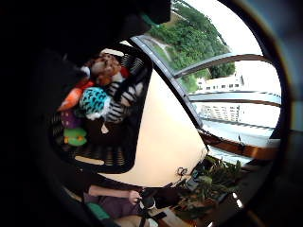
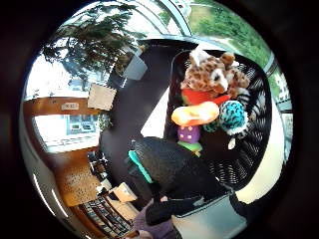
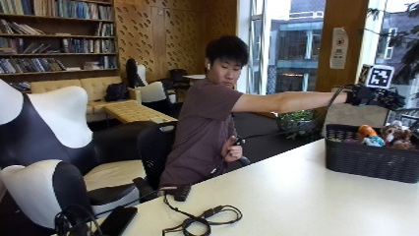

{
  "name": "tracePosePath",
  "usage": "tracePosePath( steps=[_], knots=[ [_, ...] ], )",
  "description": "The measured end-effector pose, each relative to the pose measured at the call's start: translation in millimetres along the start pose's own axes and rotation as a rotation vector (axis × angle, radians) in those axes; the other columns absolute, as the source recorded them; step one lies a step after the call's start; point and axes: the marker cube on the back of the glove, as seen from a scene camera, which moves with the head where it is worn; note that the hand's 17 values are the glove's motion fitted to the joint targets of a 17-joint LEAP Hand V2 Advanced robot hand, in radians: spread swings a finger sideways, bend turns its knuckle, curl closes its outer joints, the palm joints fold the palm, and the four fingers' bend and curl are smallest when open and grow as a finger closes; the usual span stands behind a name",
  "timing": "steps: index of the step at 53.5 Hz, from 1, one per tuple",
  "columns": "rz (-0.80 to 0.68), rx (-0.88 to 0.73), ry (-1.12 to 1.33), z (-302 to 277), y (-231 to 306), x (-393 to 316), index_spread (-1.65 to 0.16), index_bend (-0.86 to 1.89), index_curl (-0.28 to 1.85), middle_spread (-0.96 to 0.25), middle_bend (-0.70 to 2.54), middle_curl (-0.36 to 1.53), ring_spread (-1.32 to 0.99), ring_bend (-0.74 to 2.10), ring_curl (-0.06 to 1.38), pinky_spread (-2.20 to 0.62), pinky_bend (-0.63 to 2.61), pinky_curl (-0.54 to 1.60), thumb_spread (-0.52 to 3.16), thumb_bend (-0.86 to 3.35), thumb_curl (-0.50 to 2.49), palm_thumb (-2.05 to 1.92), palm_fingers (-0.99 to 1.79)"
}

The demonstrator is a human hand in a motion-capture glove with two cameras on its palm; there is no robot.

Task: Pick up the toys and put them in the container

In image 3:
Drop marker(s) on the large black white lounge chair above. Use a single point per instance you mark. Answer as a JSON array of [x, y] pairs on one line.
[[48, 121]]

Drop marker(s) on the tall black white chair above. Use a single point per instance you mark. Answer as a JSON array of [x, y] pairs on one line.
[[151, 93]]

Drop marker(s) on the potted green plant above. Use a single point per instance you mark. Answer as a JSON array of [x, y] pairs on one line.
[[297, 121]]

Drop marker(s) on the black woven basket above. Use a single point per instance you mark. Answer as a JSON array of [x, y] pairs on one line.
[[372, 162]]

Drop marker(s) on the beige tufted sofa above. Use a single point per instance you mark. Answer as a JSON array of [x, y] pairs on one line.
[[94, 87]]

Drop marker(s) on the wooden bookshelf with books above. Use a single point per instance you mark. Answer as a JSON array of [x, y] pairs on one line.
[[56, 39]]

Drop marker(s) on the grey planter box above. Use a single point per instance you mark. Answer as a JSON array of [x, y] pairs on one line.
[[356, 114]]

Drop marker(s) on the teal soft toy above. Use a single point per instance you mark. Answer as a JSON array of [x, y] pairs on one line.
[[374, 141]]

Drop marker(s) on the the person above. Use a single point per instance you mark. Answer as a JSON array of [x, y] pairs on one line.
[[199, 131]]

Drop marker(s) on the brown plush toy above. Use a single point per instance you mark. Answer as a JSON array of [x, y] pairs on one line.
[[397, 135]]

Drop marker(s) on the green tree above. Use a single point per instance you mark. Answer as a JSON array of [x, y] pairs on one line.
[[408, 49]]

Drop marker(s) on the black smartphone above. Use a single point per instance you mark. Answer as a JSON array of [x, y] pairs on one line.
[[118, 220]]

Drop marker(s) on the small white table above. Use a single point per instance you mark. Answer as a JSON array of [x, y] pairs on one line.
[[195, 76]]

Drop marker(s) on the black adapter box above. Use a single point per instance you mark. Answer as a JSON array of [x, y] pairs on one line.
[[183, 192]]

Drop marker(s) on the orange soft toy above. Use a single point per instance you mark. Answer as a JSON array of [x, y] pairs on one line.
[[366, 130]]

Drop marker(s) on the beige tufted ottoman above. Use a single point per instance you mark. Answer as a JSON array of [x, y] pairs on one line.
[[134, 112]]

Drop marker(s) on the black armchair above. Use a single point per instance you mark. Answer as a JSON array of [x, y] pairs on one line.
[[179, 77]]

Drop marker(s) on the black backpack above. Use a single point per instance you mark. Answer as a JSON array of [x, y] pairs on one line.
[[116, 92]]

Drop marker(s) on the white marker cube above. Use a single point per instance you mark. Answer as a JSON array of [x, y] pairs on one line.
[[378, 76]]

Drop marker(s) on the black low table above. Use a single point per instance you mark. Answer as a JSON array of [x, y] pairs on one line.
[[263, 131]]

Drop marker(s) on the black mesh office chair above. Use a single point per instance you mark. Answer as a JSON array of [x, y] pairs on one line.
[[155, 150]]

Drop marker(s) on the white paper sign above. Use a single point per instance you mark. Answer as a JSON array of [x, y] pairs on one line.
[[340, 49]]

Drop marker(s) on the small black white lounge chair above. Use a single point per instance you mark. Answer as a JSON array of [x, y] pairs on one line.
[[39, 187]]

